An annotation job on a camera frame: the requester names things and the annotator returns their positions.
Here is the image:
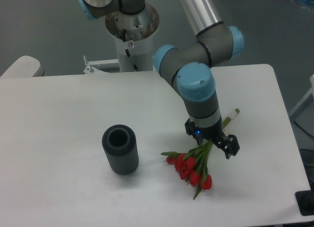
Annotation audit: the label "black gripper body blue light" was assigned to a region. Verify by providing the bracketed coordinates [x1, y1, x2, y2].
[184, 118, 227, 146]

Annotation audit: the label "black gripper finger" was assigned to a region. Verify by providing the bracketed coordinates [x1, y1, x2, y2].
[212, 133, 240, 159]

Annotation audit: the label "red tulip bouquet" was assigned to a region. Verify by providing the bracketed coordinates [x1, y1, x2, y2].
[161, 108, 240, 200]

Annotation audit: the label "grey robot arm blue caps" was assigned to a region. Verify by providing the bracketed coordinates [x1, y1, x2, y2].
[78, 0, 244, 158]

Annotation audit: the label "black box at table edge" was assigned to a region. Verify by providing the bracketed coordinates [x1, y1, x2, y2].
[295, 190, 314, 216]

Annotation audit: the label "dark grey ribbed vase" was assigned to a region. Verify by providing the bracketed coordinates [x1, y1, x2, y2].
[102, 125, 139, 175]

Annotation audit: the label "beige chair seat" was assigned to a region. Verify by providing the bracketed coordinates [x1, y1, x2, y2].
[0, 55, 45, 79]

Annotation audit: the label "white furniture frame right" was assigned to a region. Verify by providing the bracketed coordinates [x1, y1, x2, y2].
[288, 75, 314, 121]

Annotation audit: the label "black cable on pedestal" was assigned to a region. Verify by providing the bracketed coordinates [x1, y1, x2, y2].
[124, 49, 139, 72]

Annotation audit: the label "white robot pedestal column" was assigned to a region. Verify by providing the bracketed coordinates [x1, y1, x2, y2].
[105, 3, 159, 59]

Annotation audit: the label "white metal base frame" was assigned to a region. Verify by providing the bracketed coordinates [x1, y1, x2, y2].
[82, 54, 157, 75]

